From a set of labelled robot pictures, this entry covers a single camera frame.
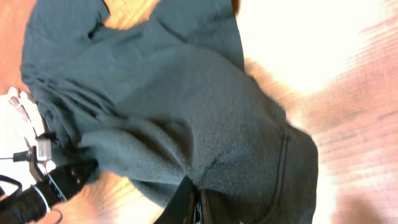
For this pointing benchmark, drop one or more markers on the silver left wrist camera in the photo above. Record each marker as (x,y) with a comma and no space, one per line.
(44,150)

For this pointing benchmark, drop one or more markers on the black Nike t-shirt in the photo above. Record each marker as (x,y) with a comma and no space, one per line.
(168,99)

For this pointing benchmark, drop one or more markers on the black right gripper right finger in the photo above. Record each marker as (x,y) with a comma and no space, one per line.
(213,210)

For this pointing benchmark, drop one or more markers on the folded white beige pants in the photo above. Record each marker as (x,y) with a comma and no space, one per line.
(21,126)

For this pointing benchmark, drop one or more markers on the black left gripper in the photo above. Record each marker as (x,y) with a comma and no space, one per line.
(64,182)

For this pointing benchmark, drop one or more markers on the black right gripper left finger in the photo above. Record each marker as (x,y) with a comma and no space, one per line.
(181,208)

